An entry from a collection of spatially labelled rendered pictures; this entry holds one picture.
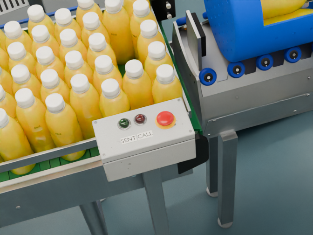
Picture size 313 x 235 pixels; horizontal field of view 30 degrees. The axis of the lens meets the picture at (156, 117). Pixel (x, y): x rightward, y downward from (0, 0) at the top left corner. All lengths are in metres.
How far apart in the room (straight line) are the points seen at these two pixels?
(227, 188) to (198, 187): 0.38
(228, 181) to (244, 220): 0.37
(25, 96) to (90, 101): 0.14
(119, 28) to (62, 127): 0.32
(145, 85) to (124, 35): 0.22
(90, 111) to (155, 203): 0.30
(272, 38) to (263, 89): 0.21
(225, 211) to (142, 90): 0.94
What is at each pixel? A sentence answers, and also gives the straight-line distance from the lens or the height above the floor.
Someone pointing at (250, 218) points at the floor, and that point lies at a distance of 2.33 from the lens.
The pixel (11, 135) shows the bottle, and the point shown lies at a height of 1.05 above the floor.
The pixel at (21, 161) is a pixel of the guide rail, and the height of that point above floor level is 0.97.
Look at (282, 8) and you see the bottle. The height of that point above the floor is 1.12.
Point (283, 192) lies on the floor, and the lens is 2.39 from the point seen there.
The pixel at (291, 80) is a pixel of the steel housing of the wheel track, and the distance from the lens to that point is 1.57.
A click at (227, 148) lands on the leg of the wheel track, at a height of 0.58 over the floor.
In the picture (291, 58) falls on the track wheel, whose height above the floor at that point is 0.96.
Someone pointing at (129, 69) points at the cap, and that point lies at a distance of 1.31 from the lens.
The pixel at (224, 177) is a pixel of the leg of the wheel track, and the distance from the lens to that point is 1.95.
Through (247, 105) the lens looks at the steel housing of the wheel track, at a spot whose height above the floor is 0.85.
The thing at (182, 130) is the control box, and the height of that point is 1.10.
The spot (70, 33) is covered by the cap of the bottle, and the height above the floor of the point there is 1.10.
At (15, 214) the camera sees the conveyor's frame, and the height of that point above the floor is 0.78.
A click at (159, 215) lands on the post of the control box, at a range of 1.54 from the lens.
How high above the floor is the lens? 2.11
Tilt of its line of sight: 55 degrees down
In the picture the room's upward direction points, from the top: 8 degrees counter-clockwise
